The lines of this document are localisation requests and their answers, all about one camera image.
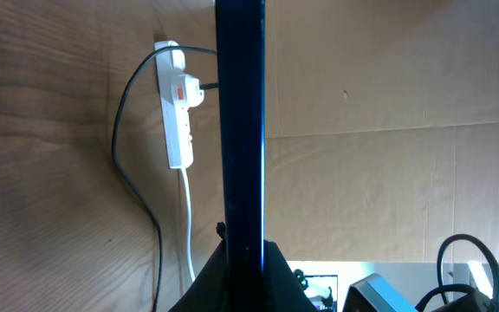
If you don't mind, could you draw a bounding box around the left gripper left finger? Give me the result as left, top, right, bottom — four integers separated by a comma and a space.
170, 241, 227, 312

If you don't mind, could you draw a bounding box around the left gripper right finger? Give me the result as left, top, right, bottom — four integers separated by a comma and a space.
263, 241, 317, 312

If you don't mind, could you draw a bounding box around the black charger cable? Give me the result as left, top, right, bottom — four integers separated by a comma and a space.
111, 45, 220, 312

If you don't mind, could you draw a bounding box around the blue Galaxy smartphone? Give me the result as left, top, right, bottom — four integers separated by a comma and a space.
215, 0, 265, 311

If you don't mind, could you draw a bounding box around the white charger adapter plug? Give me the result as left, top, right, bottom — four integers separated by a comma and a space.
172, 74, 204, 107

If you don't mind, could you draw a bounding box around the white power strip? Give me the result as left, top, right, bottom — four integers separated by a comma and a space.
155, 49, 193, 169

